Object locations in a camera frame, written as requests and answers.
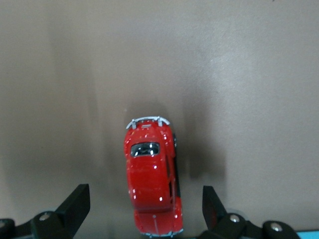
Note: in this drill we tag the red beetle toy car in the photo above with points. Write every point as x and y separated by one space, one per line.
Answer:
147 179

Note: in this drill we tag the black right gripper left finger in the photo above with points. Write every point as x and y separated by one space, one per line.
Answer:
62 221

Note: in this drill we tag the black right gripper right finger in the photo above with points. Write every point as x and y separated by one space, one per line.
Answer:
224 226

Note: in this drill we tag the blue plastic box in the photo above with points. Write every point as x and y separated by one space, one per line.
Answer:
309 235

